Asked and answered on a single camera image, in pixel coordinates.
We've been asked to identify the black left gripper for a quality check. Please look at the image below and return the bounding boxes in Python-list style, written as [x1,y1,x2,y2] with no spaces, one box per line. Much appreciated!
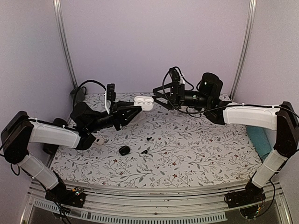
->
[86,101,142,133]

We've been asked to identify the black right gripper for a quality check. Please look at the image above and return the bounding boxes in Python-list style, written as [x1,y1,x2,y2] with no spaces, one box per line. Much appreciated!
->
[152,81,211,111]

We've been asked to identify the white oval earbud case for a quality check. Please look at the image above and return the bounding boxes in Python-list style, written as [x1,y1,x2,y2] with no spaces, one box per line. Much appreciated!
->
[134,96,154,111]

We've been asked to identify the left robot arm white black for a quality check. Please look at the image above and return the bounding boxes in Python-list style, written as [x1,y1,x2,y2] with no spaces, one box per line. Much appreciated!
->
[1,102,142,203]

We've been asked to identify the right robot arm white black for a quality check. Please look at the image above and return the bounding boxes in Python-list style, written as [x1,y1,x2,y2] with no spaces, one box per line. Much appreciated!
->
[153,68,299,203]

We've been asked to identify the black open earbud case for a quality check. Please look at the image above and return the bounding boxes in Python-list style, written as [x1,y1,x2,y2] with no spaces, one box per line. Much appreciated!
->
[119,146,131,156]

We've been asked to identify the white earbud case small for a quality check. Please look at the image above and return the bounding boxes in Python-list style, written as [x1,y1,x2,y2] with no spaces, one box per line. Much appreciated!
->
[94,138,104,146]

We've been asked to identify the grey swirl ceramic plate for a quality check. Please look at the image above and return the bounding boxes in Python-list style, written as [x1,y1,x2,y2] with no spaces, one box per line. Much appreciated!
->
[130,112,144,123]

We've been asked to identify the grey mug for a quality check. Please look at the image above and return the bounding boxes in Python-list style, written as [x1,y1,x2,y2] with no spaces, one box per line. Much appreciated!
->
[70,86,87,103]

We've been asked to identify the teal cup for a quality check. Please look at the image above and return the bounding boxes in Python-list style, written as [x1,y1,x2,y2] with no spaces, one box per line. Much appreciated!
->
[246,126,272,161]

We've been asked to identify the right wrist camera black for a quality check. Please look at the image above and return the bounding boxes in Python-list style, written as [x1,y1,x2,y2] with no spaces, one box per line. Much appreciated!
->
[169,67,185,88]

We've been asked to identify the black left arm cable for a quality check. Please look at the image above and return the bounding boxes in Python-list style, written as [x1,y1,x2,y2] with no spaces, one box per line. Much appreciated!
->
[74,80,107,98]

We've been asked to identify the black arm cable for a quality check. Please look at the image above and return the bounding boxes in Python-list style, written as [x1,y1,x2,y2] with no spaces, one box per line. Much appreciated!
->
[74,80,107,98]
[162,67,281,115]

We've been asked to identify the aluminium front rail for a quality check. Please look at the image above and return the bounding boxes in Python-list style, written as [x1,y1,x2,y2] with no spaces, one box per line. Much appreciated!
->
[20,181,294,224]

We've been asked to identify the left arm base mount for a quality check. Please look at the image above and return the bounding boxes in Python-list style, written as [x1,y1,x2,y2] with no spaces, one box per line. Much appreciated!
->
[45,186,86,208]

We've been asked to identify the left aluminium frame post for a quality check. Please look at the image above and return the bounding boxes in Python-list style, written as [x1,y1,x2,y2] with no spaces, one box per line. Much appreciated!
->
[53,0,78,88]

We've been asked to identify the aluminium frame post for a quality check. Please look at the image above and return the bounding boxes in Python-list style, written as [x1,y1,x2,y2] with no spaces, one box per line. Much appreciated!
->
[53,0,78,88]
[229,0,257,100]

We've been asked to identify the right aluminium frame post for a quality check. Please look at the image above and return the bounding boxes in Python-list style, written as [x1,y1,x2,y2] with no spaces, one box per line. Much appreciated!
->
[229,0,257,100]

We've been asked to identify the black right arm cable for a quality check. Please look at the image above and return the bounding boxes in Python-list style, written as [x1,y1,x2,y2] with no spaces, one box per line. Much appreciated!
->
[162,67,281,115]

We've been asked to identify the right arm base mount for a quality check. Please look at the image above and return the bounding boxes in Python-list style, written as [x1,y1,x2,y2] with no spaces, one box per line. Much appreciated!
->
[224,190,266,219]

